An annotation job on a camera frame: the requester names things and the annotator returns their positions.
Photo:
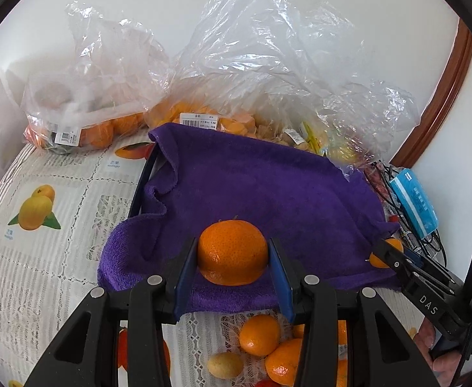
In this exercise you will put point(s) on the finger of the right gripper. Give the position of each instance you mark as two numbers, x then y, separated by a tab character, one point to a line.
429	271

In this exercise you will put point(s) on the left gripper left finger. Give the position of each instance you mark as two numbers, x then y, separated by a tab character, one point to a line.
84	352

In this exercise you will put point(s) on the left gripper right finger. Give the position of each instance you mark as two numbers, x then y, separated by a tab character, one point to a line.
379	350

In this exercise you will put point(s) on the small orange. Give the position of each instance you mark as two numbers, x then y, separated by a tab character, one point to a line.
298	331
260	335
387	253

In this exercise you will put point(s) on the large orange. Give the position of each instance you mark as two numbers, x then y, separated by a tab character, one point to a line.
342	373
282	364

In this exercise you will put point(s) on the small red apple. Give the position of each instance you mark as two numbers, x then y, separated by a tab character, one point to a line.
267	383

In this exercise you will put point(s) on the small yellow-green fruit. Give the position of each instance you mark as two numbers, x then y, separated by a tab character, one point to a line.
225	365

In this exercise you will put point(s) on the orange with stem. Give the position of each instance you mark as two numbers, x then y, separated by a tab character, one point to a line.
232	253

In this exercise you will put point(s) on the bag of red fruits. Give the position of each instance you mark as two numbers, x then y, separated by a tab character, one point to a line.
374	175

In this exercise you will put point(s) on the blue tissue pack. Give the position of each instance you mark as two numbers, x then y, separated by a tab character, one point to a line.
411	196

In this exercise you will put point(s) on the purple towel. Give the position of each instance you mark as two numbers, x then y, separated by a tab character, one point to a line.
322	218

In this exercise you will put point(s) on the fruit print tablecloth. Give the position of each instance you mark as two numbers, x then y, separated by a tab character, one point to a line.
56	215

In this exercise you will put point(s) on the yellow snack package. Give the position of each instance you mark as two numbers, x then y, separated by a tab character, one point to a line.
326	142

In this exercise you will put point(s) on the black tray under towel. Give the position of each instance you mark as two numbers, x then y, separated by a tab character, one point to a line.
136	205

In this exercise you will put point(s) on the large clear plastic fruit bag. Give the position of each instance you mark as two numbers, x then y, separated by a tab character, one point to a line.
259	68

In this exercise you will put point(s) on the left clear plastic fruit bag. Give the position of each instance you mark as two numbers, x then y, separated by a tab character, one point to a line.
118	73

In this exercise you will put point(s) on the brown wooden door frame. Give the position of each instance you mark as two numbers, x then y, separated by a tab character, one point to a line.
442	101

